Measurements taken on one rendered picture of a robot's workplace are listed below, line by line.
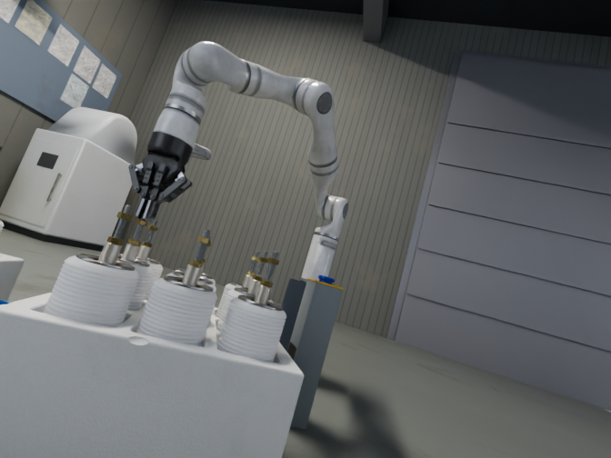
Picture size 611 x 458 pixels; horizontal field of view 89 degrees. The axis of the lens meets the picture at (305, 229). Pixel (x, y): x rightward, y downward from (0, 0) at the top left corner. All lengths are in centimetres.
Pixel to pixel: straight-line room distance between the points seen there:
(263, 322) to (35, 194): 319
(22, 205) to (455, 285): 389
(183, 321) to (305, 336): 33
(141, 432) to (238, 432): 12
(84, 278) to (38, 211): 297
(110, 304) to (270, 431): 28
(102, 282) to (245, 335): 20
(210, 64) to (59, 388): 56
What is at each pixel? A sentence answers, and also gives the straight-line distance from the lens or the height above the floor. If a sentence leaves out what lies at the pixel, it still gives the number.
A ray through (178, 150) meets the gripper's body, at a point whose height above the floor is 47.
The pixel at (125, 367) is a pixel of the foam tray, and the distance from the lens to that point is 48.
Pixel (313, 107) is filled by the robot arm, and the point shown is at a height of 74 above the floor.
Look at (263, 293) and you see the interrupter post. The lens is 52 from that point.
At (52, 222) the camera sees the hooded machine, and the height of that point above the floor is 17.
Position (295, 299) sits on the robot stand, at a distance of 106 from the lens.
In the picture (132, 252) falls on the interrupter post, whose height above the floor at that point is 27.
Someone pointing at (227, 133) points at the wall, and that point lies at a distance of 399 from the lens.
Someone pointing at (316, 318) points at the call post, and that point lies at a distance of 73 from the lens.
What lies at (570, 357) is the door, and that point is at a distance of 359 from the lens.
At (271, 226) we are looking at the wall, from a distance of 339.
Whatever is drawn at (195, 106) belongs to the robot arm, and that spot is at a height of 56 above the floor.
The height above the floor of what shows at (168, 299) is 23.
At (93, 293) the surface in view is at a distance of 50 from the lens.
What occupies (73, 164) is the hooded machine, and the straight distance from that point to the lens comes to 338.
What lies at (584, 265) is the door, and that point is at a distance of 368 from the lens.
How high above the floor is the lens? 31
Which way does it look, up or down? 9 degrees up
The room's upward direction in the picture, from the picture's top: 16 degrees clockwise
